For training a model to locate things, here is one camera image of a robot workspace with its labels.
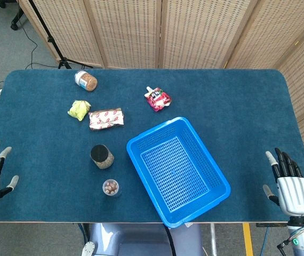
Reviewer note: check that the red spouted drink pouch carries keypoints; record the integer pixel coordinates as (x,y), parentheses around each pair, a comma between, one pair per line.
(157,100)

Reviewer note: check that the transparent seed jar black lid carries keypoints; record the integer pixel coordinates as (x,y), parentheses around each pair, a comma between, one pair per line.
(101,157)

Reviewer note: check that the metal table leg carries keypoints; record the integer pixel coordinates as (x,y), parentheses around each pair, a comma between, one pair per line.
(212,240)

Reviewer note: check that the silver red snack bag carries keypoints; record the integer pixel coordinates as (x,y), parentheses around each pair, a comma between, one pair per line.
(105,119)

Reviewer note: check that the white-lid jar brown contents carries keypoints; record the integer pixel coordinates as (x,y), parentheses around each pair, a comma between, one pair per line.
(86,81)

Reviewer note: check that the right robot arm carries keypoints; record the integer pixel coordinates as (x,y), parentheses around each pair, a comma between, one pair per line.
(301,240)

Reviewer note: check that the teal blue table mat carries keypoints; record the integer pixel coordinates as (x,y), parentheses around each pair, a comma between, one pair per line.
(48,146)

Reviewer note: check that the blue perforated plastic basket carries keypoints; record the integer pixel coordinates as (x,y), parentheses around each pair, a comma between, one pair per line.
(173,173)

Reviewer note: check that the grey robot torso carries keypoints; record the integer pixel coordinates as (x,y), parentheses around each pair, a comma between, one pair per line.
(130,240)

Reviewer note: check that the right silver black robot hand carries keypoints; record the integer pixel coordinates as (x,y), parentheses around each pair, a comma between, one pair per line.
(293,192)

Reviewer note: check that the clear cartoon-label snack jar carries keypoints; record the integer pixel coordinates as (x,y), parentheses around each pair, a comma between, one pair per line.
(111,188)

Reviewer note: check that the black tripod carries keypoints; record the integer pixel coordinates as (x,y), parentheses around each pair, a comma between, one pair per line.
(51,40)

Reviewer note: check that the black office chair base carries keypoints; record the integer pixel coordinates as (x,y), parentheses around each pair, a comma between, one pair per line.
(17,17)

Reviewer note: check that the yellow-green bag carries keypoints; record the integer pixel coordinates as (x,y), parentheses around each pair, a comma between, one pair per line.
(78,110)

